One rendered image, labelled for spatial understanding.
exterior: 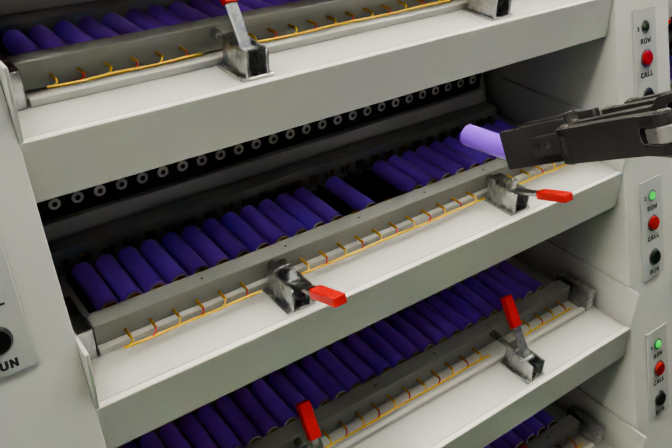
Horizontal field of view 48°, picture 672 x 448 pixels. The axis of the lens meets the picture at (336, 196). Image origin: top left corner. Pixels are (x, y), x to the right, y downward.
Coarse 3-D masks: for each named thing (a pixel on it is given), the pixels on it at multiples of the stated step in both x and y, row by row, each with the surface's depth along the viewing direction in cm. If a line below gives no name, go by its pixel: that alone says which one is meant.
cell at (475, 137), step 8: (464, 128) 63; (472, 128) 62; (480, 128) 62; (464, 136) 62; (472, 136) 62; (480, 136) 61; (488, 136) 61; (496, 136) 60; (464, 144) 63; (472, 144) 62; (480, 144) 61; (488, 144) 60; (496, 144) 60; (488, 152) 61; (496, 152) 60
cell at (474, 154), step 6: (450, 138) 87; (450, 144) 86; (456, 144) 86; (462, 144) 85; (456, 150) 85; (462, 150) 85; (468, 150) 84; (474, 150) 84; (468, 156) 84; (474, 156) 83; (480, 156) 83; (486, 156) 83; (480, 162) 83
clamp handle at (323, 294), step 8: (288, 272) 62; (296, 272) 63; (288, 280) 63; (296, 280) 63; (296, 288) 62; (304, 288) 61; (312, 288) 60; (320, 288) 59; (328, 288) 59; (312, 296) 60; (320, 296) 58; (328, 296) 58; (336, 296) 57; (344, 296) 57; (328, 304) 58; (336, 304) 57
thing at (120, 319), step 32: (416, 192) 75; (448, 192) 76; (352, 224) 70; (384, 224) 72; (256, 256) 65; (288, 256) 66; (160, 288) 61; (192, 288) 61; (224, 288) 63; (96, 320) 58; (128, 320) 59; (192, 320) 60
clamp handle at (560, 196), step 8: (512, 184) 76; (520, 192) 75; (528, 192) 74; (536, 192) 73; (544, 192) 73; (552, 192) 72; (560, 192) 72; (568, 192) 71; (552, 200) 72; (560, 200) 71; (568, 200) 71
